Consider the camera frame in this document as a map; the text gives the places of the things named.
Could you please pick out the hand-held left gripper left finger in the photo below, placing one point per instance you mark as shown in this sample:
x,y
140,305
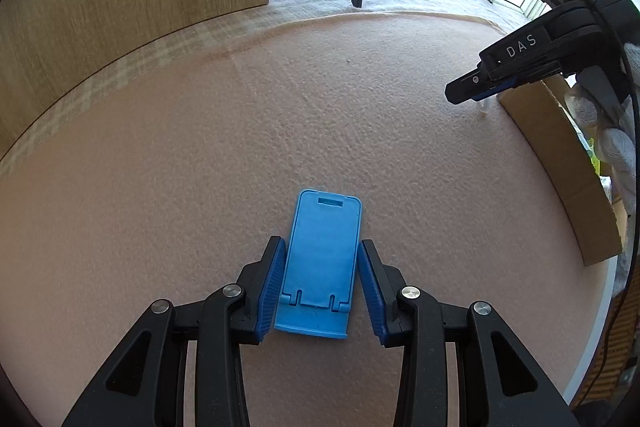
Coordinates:
x,y
270,287

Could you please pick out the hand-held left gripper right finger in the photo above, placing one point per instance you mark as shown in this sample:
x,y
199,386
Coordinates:
x,y
372,292

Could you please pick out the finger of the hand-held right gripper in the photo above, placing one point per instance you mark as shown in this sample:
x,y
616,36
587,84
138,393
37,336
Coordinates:
x,y
502,88
470,84

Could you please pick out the cardboard box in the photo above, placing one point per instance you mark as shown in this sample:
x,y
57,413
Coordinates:
x,y
560,157

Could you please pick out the person's right hand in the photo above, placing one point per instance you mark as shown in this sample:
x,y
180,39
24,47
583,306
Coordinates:
x,y
617,142

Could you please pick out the yellow-green mesh piece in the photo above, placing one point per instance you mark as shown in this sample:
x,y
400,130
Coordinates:
x,y
596,162

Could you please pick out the pink blanket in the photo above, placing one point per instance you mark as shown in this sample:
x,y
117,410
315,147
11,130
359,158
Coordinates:
x,y
300,117

